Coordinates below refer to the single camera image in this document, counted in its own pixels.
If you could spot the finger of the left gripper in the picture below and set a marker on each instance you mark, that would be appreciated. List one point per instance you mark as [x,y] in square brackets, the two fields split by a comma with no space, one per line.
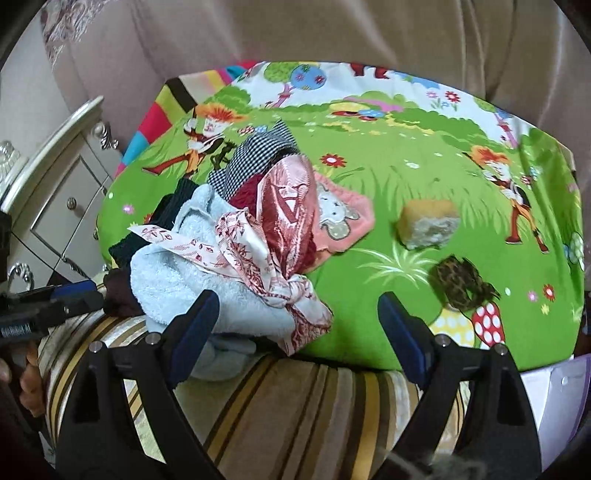
[50,292]
[24,320]

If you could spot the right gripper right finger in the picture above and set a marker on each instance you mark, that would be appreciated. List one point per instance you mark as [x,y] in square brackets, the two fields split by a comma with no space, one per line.
[498,437]

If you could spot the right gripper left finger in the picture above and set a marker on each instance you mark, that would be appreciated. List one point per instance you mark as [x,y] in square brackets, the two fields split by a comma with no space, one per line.
[98,438]

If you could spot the light blue towel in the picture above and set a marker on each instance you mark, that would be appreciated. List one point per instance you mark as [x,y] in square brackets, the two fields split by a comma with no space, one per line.
[166,285]

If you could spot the leopard print scrunchie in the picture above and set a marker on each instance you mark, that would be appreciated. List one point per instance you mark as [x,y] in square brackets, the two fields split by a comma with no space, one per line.
[462,284]

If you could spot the red fuzzy sock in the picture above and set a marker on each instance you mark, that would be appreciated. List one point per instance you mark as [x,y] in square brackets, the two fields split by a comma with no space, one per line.
[250,200]

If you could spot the red white patterned scarf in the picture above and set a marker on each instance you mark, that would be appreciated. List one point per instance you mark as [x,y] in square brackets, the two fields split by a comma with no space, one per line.
[237,250]

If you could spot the black white checkered cloth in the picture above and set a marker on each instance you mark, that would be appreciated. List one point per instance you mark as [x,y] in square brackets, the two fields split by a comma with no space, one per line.
[256,155]

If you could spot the pink rabbit towel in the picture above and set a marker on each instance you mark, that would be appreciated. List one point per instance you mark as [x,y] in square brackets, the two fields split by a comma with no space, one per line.
[344,218]

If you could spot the brown knit sock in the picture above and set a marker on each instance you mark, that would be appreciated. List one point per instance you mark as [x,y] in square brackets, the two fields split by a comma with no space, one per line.
[119,299]

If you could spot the red satin cloth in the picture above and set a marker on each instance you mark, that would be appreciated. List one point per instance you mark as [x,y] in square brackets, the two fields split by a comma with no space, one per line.
[287,209]

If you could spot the person left hand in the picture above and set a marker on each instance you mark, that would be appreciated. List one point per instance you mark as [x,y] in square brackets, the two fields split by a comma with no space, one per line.
[31,384]

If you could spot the purple white storage box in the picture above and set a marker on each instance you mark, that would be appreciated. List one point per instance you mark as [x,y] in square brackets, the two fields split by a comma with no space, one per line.
[557,395]

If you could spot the white carved nightstand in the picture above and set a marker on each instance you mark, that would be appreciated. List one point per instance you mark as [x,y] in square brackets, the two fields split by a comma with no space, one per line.
[54,198]

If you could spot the striped velvet cushion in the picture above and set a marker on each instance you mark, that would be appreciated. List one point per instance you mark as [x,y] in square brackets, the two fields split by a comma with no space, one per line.
[281,418]

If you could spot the green cartoon bed sheet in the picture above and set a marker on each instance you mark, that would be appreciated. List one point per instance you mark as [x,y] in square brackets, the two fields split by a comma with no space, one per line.
[394,137]

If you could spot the beige pink curtain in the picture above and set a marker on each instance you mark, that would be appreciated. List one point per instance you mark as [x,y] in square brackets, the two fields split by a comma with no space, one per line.
[523,56]

